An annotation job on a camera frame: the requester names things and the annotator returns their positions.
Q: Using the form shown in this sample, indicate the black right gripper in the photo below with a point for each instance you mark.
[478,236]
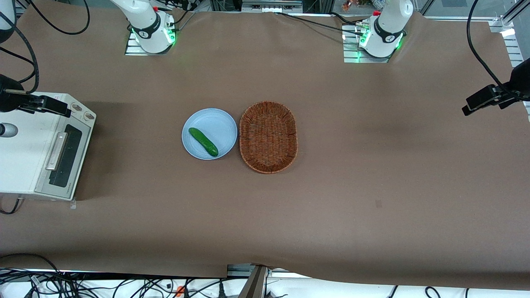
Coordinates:
[8,99]

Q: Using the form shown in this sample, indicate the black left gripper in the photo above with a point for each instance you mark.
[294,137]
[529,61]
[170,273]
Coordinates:
[521,81]

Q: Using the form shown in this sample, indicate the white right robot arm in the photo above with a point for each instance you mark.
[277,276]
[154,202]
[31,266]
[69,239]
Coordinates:
[149,25]

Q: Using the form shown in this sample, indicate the round oven knob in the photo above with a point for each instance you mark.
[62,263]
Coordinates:
[76,107]
[88,116]

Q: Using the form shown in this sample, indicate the white toaster oven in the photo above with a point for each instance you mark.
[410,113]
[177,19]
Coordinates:
[22,157]

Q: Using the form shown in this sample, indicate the slotted aluminium plate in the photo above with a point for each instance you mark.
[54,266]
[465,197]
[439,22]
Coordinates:
[514,49]

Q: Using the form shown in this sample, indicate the brown table cover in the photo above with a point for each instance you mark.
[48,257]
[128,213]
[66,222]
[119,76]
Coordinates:
[372,174]

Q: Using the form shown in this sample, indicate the green cucumber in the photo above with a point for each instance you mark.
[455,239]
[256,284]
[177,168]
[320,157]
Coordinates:
[203,141]

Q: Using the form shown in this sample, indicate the light blue plate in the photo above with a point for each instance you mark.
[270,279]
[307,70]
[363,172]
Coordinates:
[217,124]

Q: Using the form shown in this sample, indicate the brown wicker basket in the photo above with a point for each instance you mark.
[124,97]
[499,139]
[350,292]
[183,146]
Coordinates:
[268,136]

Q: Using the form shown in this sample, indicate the aluminium profile beam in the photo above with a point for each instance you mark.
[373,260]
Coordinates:
[254,285]

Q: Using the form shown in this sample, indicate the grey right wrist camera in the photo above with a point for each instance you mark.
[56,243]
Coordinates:
[7,130]

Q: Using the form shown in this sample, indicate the aluminium frame profile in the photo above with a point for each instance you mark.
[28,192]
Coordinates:
[511,17]

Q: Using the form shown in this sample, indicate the aluminium frame bar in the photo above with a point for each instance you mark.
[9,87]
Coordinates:
[269,6]

